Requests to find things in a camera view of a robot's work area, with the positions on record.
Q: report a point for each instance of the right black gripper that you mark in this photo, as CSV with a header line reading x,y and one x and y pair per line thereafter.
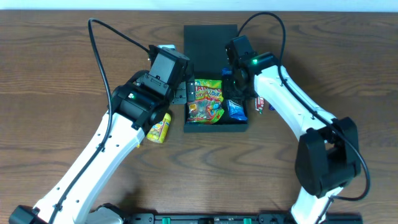
x,y
234,90

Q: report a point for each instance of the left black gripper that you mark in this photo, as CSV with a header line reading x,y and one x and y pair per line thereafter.
x,y
181,93

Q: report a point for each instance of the blue Oreo cookie pack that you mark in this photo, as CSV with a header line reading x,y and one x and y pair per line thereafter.
x,y
234,104

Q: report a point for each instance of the Haribo gummy candy bag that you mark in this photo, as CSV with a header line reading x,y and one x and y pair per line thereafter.
x,y
207,107

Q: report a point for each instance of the yellow Mentos bottle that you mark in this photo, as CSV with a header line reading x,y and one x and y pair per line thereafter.
x,y
158,132

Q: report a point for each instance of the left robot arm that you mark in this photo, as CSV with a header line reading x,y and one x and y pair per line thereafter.
x,y
134,108

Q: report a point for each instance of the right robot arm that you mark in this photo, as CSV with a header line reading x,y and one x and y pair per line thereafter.
x,y
327,156

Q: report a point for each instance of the red green KitKat bar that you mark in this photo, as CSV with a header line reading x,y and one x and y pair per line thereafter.
x,y
259,104

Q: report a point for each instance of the purple Dairy Milk bar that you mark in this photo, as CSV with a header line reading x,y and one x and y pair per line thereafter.
x,y
271,107

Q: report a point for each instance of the dark green open box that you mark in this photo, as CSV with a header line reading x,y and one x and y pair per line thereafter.
x,y
204,45

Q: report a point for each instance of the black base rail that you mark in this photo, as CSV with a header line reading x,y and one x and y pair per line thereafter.
x,y
263,218

